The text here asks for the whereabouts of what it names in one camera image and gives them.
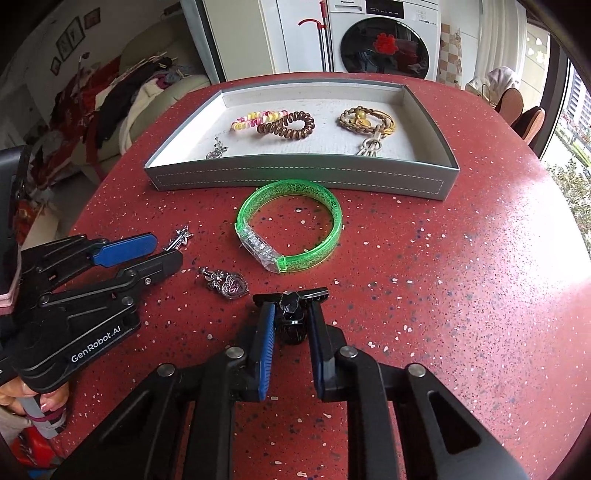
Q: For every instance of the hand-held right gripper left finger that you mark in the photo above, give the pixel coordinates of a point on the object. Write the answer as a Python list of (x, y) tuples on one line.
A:
[(267, 355)]

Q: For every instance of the silver star charm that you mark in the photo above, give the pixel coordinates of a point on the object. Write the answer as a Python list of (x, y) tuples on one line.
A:
[(180, 237)]

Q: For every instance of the white tall cabinet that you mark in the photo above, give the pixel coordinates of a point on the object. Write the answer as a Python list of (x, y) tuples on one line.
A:
[(244, 41)]

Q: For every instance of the person's left hand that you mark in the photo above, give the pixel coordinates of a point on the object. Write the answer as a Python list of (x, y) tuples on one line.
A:
[(51, 401)]

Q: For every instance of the small dark picture frame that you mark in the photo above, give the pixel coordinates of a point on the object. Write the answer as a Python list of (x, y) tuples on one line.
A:
[(55, 66), (92, 17)]

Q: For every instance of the checkered hanging cloth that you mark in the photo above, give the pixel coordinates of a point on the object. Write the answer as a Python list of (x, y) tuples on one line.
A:
[(450, 55)]

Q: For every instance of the cream sofa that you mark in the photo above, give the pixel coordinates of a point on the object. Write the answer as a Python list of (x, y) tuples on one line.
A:
[(184, 87)]

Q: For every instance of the cream rabbit hair clip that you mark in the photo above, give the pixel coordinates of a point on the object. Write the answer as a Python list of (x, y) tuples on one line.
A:
[(369, 146)]

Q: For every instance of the dark claw hair clip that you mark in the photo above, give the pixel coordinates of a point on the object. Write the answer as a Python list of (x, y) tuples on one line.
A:
[(288, 314)]

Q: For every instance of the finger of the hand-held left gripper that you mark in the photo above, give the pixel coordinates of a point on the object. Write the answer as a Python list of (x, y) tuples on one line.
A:
[(157, 267), (124, 249)]

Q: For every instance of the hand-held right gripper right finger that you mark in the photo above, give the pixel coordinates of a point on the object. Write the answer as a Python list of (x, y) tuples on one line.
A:
[(316, 355)]

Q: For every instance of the large dark picture frame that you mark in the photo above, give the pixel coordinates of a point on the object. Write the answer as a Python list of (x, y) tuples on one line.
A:
[(70, 39)]

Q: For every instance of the small silver charm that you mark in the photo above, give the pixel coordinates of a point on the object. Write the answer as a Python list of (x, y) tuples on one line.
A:
[(216, 152)]

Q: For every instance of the white cloth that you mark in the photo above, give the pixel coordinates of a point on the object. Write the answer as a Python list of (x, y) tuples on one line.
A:
[(496, 81)]

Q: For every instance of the silver heart charm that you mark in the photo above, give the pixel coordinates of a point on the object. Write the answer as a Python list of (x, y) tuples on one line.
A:
[(228, 286)]

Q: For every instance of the grey cardboard tray box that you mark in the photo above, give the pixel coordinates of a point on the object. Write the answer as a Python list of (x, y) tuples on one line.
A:
[(295, 182)]

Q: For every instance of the white washing machine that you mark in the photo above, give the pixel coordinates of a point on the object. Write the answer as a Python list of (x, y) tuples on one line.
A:
[(341, 18)]

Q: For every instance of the green glitter bangle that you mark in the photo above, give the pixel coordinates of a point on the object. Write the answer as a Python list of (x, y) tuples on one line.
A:
[(244, 207)]

